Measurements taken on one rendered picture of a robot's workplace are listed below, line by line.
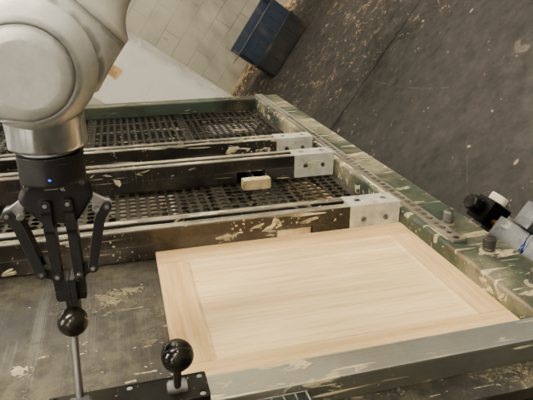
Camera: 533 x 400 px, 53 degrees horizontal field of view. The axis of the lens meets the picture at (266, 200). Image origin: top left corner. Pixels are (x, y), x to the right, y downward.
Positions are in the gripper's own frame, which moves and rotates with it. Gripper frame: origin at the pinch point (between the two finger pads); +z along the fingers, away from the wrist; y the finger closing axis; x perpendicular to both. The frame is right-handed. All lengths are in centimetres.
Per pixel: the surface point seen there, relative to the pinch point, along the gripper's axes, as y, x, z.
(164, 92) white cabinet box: -46, -413, 47
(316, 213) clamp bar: -48, -38, 9
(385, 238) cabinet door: -62, -31, 14
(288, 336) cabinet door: -30.6, -2.6, 13.8
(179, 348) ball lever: -12.3, 14.7, -0.2
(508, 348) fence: -61, 11, 12
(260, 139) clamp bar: -51, -99, 8
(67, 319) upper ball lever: 0.4, 4.7, 0.1
